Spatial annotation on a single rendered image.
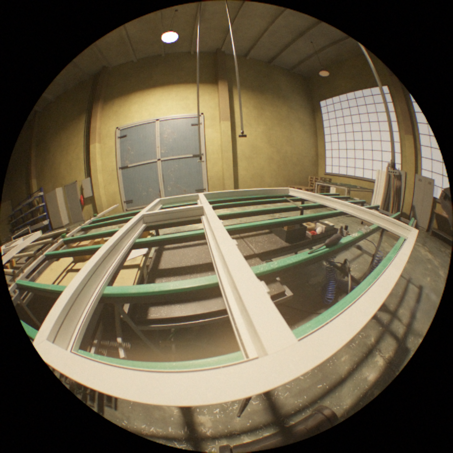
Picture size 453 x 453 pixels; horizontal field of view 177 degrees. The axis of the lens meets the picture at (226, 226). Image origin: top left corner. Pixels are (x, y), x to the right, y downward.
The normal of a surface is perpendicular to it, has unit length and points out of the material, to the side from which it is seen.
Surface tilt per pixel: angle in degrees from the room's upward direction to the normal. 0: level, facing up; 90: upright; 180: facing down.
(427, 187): 90
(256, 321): 0
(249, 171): 90
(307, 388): 0
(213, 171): 90
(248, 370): 0
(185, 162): 90
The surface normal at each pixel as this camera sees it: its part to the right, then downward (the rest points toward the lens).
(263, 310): -0.05, -0.93
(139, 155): 0.26, 0.33
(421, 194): -0.97, 0.14
